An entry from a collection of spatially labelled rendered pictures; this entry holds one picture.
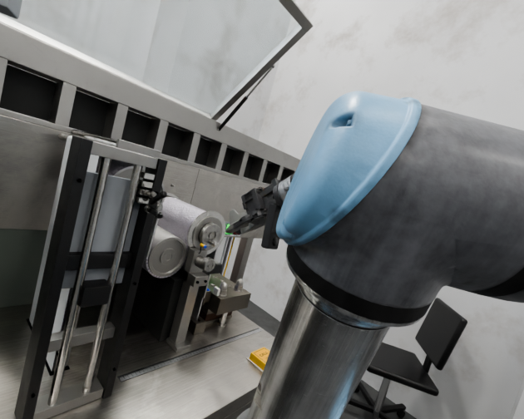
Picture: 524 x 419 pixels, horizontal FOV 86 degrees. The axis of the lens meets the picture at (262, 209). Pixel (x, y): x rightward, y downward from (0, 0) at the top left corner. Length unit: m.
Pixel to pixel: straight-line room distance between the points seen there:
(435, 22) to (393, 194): 3.19
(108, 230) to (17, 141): 0.45
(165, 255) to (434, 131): 0.76
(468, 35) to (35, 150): 3.02
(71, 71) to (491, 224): 1.01
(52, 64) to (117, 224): 0.54
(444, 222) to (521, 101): 2.67
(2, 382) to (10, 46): 0.78
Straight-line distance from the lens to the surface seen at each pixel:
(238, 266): 1.88
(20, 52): 1.02
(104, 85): 1.07
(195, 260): 0.87
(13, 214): 1.05
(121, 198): 0.64
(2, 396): 0.86
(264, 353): 1.02
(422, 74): 3.11
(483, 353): 2.73
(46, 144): 1.02
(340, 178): 0.16
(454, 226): 0.18
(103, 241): 0.65
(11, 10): 0.71
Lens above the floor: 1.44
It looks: 5 degrees down
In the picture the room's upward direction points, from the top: 15 degrees clockwise
